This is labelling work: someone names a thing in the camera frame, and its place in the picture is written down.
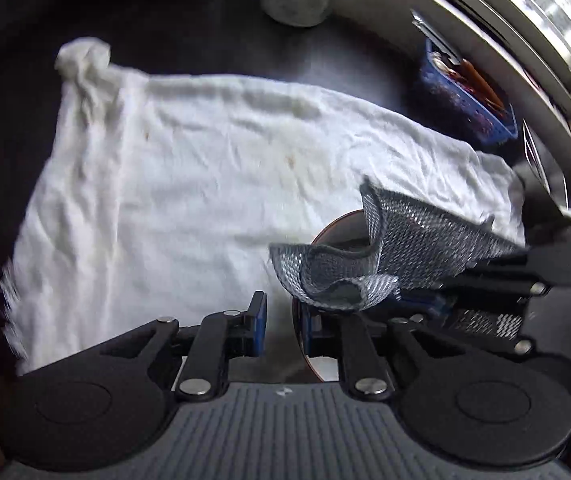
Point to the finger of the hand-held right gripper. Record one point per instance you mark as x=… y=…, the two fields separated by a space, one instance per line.
x=525 y=272
x=525 y=347

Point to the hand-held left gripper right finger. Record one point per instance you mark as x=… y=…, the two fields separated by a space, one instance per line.
x=306 y=335

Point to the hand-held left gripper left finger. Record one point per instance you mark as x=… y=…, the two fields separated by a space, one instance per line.
x=260 y=322

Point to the grey mesh dishcloth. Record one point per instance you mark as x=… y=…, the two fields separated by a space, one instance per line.
x=415 y=240

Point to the white cloth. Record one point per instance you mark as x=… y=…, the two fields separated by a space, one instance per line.
x=190 y=185

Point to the blue plastic basket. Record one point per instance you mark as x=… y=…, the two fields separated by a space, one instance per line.
x=445 y=100

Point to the grey flat tool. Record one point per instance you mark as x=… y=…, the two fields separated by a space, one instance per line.
x=433 y=32

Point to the window frame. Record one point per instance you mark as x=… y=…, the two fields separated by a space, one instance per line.
x=515 y=25

